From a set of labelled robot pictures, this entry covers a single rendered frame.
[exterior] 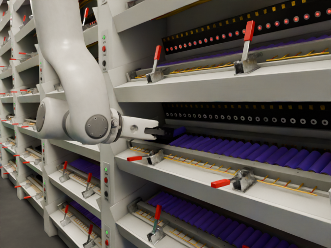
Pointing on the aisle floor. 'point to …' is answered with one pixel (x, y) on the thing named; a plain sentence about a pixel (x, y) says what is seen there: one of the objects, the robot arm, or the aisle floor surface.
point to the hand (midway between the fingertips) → (163, 133)
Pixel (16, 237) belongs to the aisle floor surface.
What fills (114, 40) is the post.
